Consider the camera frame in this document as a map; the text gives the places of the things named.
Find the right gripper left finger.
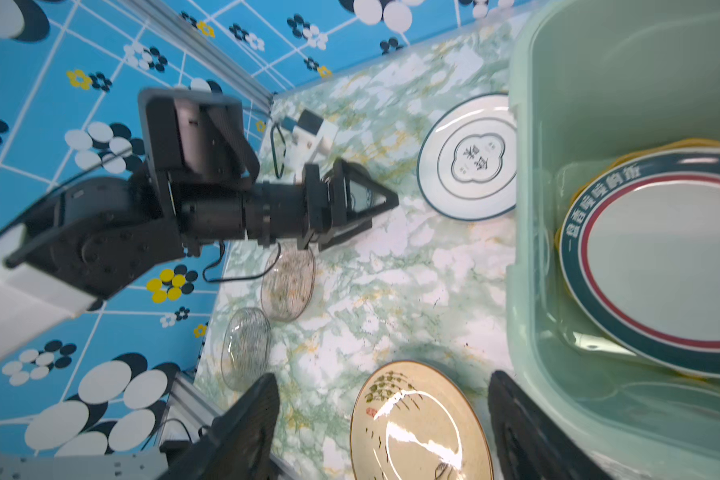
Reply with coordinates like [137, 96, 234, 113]
[160, 373, 281, 480]

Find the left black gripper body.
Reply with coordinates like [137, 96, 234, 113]
[299, 161, 348, 251]

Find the green red rim white plate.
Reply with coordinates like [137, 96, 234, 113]
[558, 148, 720, 378]

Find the light green plastic bin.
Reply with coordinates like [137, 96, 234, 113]
[508, 1, 720, 479]

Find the greenish glass plate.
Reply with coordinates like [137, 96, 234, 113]
[220, 308, 272, 392]

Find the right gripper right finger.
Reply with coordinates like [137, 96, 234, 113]
[488, 370, 609, 480]

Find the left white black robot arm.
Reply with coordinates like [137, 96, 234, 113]
[0, 88, 399, 362]

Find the beige bamboo print plate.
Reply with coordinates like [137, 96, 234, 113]
[350, 360, 494, 479]

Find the white plate cloud emblem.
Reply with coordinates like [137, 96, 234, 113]
[416, 93, 518, 222]

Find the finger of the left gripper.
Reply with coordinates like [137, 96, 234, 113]
[335, 159, 399, 231]

